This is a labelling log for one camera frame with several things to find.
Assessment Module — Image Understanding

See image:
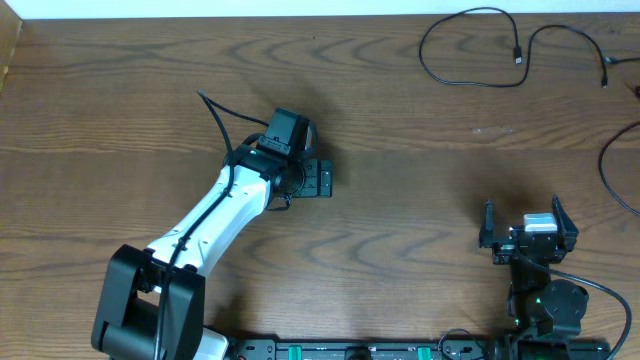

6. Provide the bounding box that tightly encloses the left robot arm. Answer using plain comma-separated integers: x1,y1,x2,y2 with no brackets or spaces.
91,108,332,359

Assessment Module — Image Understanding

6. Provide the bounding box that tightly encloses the left camera cable black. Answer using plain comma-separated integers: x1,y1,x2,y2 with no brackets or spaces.
149,90,270,359

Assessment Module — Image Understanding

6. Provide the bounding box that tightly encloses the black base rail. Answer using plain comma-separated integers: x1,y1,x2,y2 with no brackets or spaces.
234,338,614,360

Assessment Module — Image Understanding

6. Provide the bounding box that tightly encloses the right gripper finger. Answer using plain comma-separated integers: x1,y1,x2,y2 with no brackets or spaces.
552,195,579,250
478,201,498,248

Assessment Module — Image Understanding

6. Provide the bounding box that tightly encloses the cardboard box edge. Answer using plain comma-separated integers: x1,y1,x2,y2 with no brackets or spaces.
0,0,23,88

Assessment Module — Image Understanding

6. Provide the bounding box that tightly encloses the camera cable black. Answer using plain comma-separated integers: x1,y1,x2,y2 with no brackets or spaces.
149,90,270,359
514,248,633,360

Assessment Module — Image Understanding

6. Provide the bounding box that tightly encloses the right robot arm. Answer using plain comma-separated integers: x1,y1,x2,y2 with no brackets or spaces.
478,197,610,360

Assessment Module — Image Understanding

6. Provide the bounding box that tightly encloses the right camera cable black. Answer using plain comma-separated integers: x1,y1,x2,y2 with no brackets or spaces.
514,248,633,360

